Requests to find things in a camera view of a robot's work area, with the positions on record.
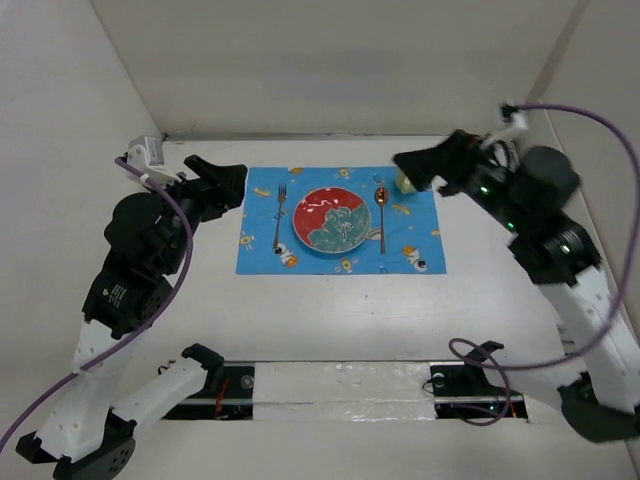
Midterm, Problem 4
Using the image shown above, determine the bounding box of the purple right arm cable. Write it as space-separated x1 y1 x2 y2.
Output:
448 103 640 426

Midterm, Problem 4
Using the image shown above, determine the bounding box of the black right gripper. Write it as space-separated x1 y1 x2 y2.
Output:
391 127 527 234

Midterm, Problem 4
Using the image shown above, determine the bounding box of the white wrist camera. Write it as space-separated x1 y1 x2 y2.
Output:
125 135 180 187
480 103 529 149

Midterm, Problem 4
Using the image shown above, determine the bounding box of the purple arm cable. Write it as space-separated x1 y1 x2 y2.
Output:
448 103 640 426
0 157 195 451

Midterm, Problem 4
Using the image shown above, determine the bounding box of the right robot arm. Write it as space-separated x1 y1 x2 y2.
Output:
392 130 639 443

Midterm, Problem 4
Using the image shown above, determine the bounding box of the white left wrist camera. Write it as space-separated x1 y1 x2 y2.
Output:
125 135 180 187

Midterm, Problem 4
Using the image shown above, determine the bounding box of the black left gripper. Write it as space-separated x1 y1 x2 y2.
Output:
146 156 246 274

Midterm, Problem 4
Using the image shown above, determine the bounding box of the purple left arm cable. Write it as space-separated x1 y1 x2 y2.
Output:
0 157 195 451

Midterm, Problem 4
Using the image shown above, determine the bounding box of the copper spoon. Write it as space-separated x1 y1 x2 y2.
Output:
375 186 389 255

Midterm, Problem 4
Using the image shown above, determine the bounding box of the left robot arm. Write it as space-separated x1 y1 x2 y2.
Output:
16 156 248 479

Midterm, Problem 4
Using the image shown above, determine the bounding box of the red and teal plate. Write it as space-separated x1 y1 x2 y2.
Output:
292 187 372 254

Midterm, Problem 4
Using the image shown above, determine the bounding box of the blue space-print cloth placemat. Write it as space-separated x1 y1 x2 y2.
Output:
236 167 447 275

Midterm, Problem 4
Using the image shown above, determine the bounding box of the copper fork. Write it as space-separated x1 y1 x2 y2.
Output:
272 183 287 250

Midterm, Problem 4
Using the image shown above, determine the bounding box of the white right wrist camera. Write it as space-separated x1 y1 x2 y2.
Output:
480 103 529 149

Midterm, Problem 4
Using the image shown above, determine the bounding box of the pale yellow-green mug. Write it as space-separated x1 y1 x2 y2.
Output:
395 169 416 195

